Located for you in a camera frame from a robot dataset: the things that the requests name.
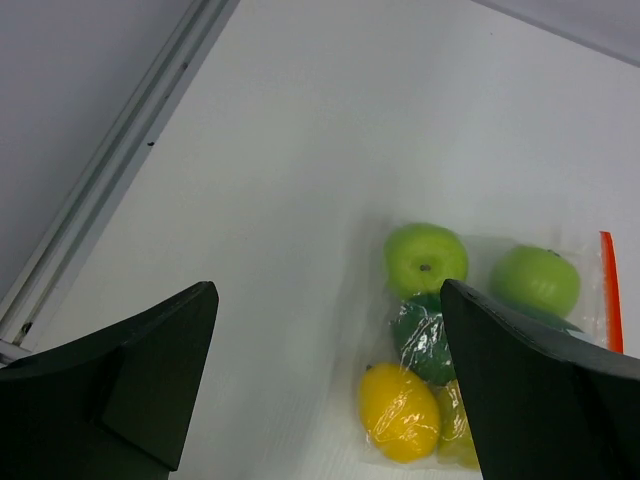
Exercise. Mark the light green fake apple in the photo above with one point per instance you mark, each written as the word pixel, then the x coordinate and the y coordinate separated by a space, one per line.
pixel 419 257
pixel 536 277

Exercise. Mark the dark green fake avocado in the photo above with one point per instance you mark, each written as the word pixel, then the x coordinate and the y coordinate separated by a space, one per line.
pixel 420 341

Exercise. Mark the yellow-green fake starfruit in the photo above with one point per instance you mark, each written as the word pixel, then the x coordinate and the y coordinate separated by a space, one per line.
pixel 456 445

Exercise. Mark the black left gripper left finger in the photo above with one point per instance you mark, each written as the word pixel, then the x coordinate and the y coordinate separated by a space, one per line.
pixel 114 404

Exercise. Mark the aluminium frame rail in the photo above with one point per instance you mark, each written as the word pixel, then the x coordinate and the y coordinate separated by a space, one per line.
pixel 34 298

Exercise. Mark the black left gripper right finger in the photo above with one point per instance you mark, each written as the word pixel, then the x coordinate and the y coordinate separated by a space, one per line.
pixel 542 404

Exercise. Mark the clear zip bag orange seal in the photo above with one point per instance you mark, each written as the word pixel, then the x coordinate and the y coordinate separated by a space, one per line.
pixel 595 318

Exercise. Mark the yellow fake lemon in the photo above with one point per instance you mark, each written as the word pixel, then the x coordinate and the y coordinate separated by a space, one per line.
pixel 399 413

